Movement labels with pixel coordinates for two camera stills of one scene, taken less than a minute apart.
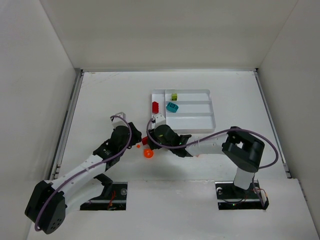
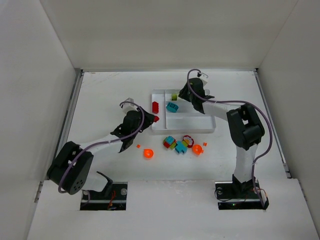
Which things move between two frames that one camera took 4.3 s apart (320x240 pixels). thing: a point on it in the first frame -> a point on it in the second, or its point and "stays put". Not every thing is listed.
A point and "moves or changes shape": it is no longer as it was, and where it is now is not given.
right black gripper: x=151 y=141 -> x=185 y=92
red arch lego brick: x=144 y=140 moves or changes shape
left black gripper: x=134 y=134 -> x=145 y=119
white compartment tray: x=187 y=110 stays put
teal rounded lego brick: x=172 y=107 stays put
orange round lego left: x=148 y=153 stays put
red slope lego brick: x=155 y=107 stays put
